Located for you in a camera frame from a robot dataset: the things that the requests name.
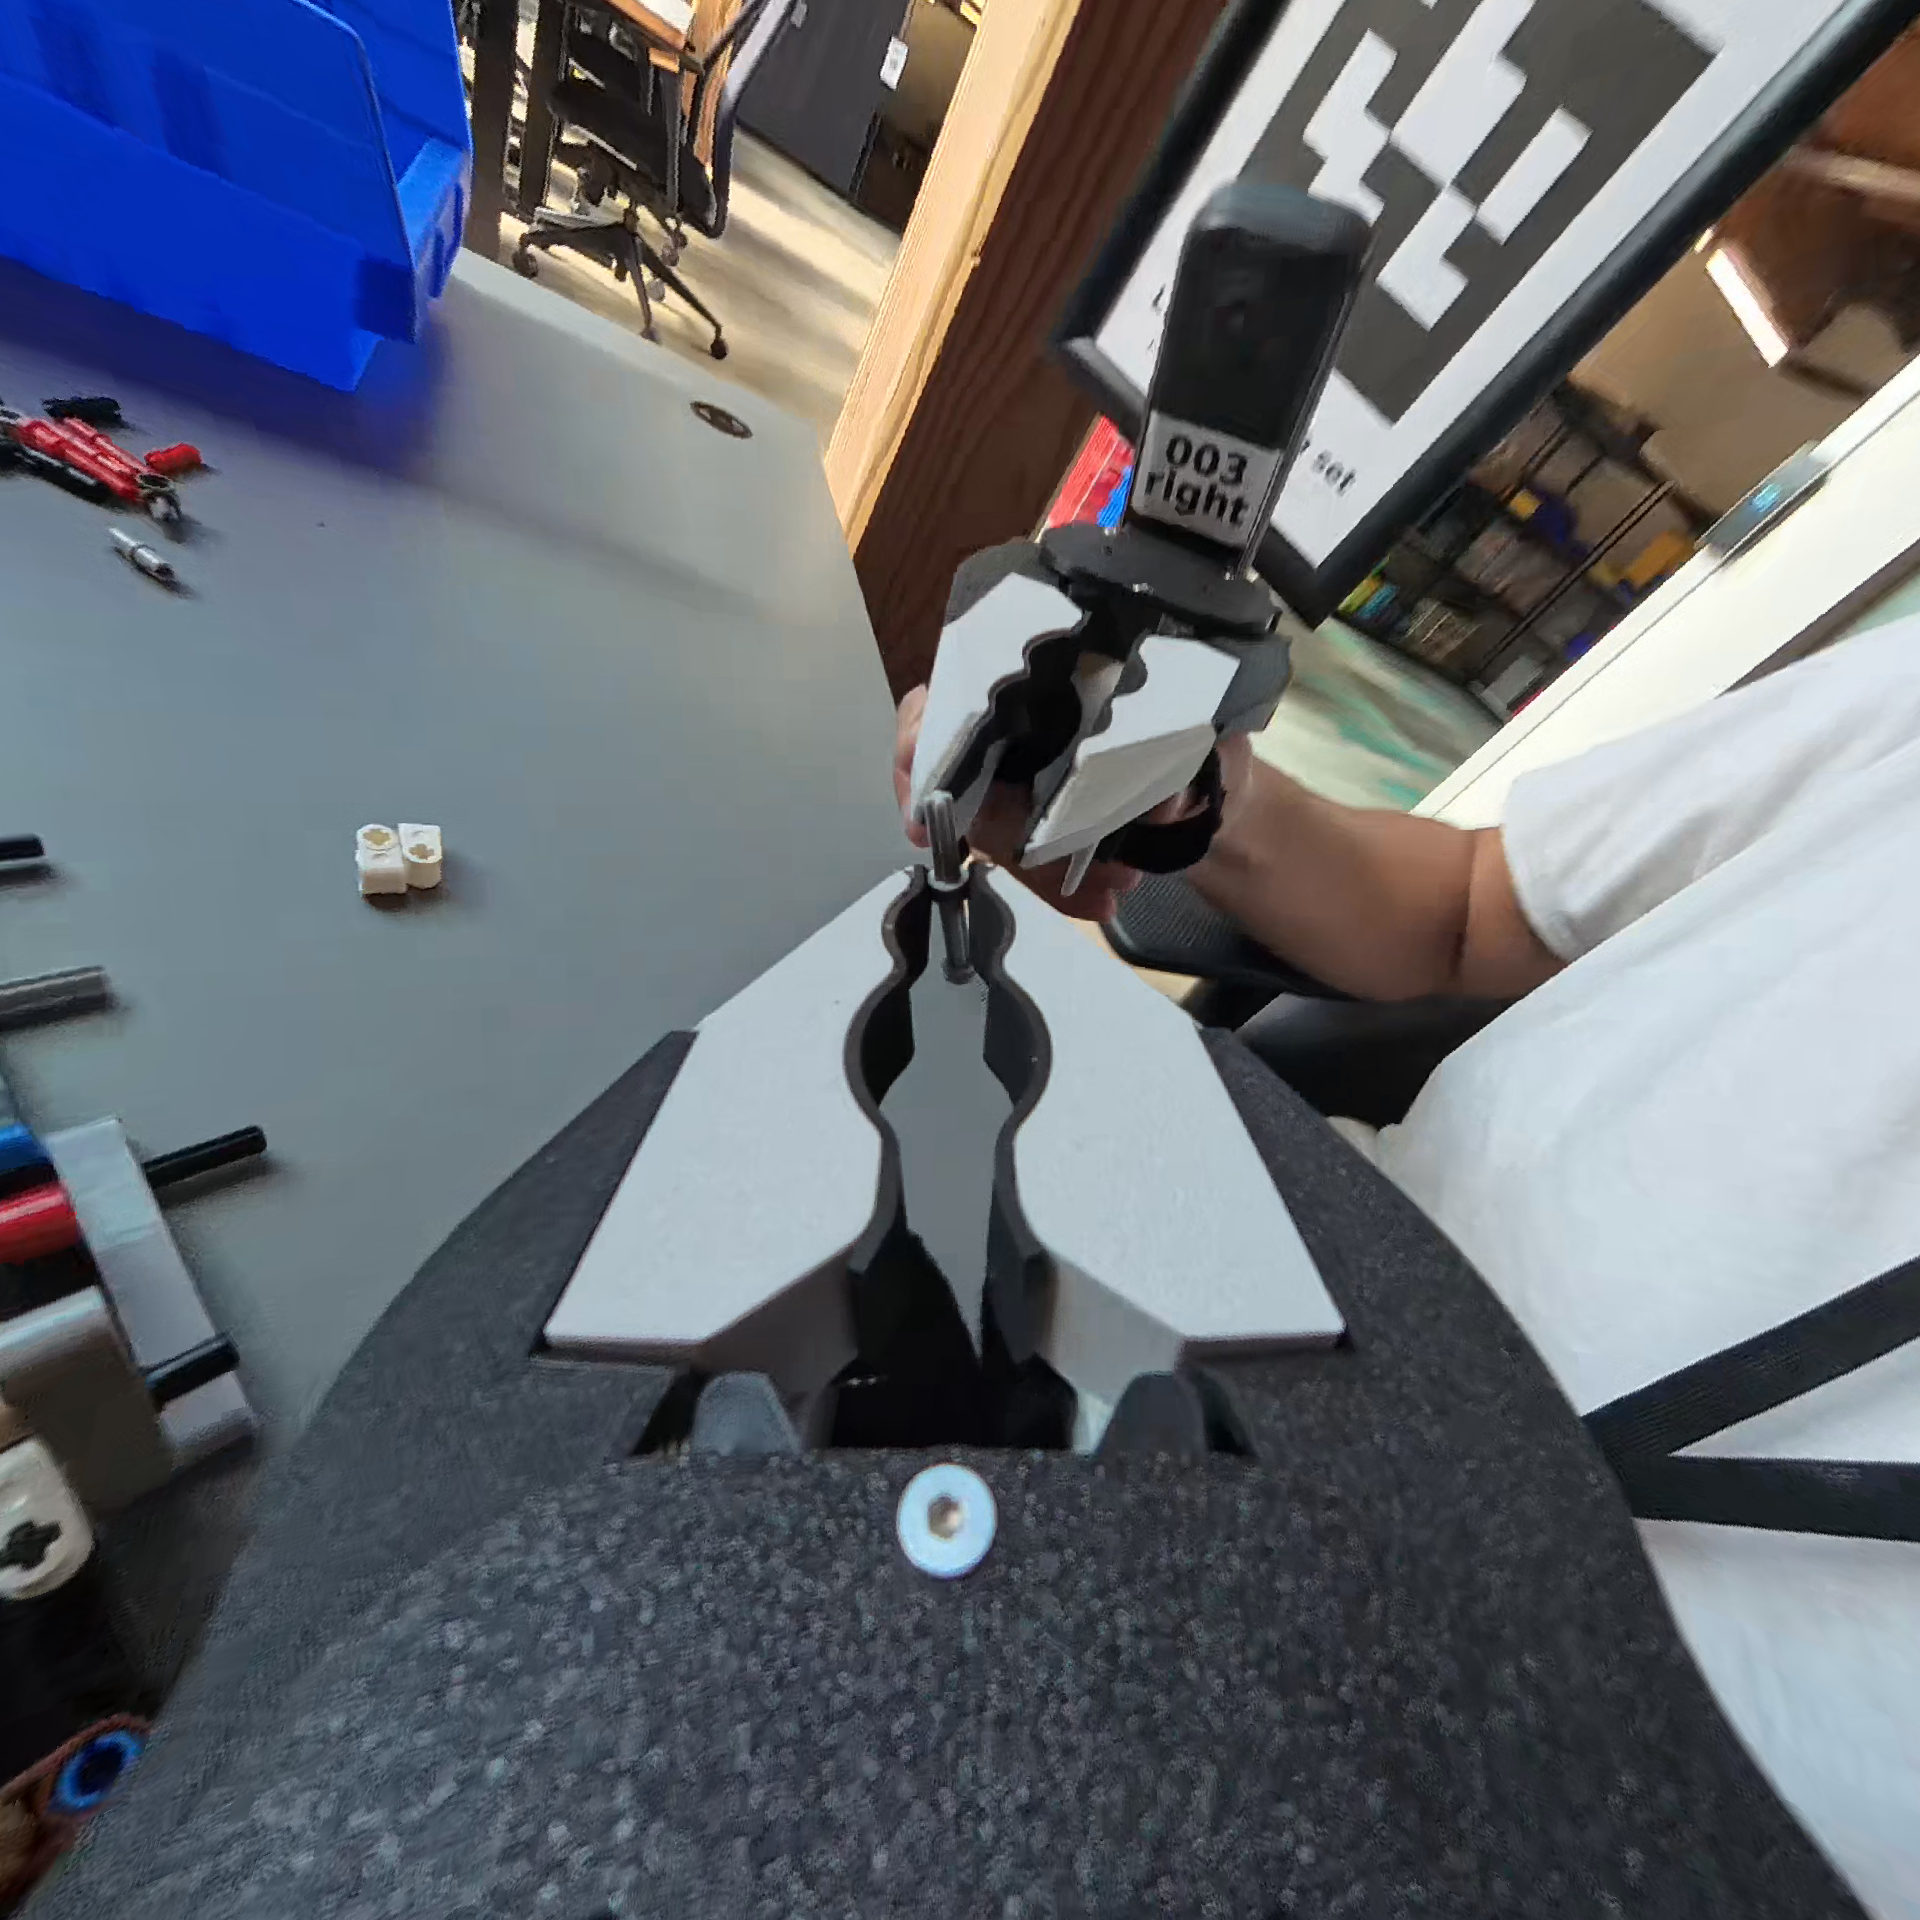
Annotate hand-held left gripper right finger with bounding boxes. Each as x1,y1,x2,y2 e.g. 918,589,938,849
966,884,1346,1449

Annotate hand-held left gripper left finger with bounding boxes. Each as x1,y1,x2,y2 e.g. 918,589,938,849
540,866,936,1419

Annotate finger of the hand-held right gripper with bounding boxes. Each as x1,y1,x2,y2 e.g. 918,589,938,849
904,574,1121,845
1024,637,1249,902

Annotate person's right forearm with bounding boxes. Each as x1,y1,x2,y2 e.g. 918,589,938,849
1246,756,1568,1004

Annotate white lego connector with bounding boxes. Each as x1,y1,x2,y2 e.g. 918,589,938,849
355,817,450,901

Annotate red lego assembly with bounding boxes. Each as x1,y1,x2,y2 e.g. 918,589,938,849
0,397,205,521

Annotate person's right hand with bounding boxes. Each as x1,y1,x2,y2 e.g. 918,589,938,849
892,689,1277,925

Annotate red box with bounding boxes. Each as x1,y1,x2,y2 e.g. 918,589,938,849
1072,416,1137,538

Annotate wooden support column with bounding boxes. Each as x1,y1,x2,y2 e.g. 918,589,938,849
822,0,1235,707

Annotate framed black white marker poster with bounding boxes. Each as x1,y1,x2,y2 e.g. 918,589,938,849
1050,0,1920,633

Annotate storage shelves with bins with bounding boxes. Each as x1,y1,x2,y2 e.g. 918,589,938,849
1333,382,1714,712

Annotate white cabinet panel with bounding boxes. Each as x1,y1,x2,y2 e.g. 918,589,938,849
1416,394,1920,829

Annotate wheeled mesh office chair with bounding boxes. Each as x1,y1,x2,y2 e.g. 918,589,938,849
507,0,741,361

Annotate pile of building parts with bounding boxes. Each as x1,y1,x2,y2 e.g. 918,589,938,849
0,1117,270,1884

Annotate blue plastic bin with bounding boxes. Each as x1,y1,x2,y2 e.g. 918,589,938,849
0,0,476,395

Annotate black lanyard strap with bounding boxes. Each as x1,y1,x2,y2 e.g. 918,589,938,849
1581,1260,1920,1544

